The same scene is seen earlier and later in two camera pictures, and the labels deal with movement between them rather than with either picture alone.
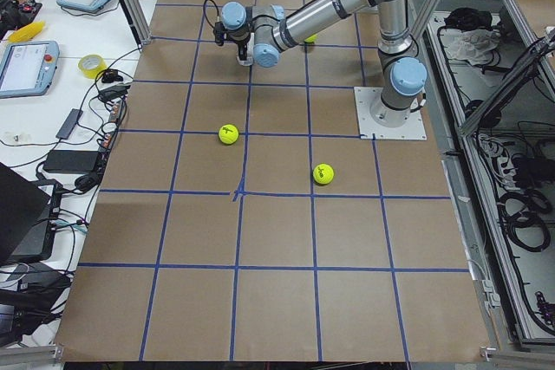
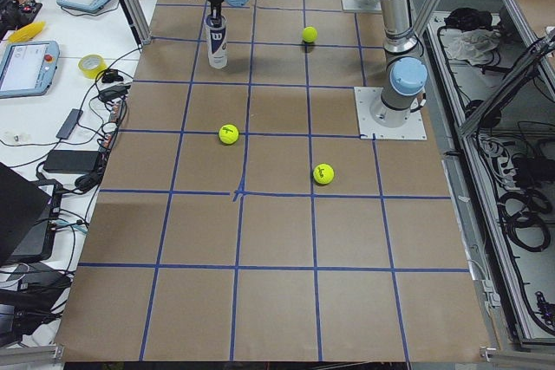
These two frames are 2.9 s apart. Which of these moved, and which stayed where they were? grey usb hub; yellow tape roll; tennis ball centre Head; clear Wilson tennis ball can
Moved: clear Wilson tennis ball can
Stayed: tennis ball centre Head; yellow tape roll; grey usb hub
